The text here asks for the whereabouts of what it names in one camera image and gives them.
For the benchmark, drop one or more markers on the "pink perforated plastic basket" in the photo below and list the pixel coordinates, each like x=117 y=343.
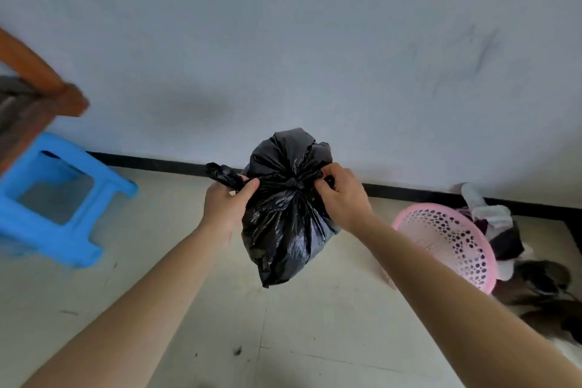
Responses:
x=450 y=242

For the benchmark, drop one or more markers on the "blue plastic stool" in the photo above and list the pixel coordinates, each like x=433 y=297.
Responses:
x=59 y=201

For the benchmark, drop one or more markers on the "black plastic garbage bag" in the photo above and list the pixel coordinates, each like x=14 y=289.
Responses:
x=284 y=206

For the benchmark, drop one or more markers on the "person's right forearm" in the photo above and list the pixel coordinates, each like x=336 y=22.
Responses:
x=473 y=310

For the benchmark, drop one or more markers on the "person's right thumb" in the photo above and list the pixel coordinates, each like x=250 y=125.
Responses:
x=322 y=192

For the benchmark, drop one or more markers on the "person's left forearm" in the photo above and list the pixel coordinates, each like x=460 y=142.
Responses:
x=136 y=310

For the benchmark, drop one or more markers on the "brown wooden furniture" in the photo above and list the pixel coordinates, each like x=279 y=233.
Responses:
x=32 y=96

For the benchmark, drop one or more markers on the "person's left thumb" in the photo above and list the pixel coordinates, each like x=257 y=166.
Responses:
x=248 y=189

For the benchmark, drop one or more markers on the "person's left hand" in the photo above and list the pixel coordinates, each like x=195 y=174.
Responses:
x=223 y=206

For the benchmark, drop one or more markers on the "pile of clothes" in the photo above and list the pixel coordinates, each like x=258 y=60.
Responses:
x=523 y=256

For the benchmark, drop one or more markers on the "person's right hand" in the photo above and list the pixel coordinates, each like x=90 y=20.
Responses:
x=344 y=201

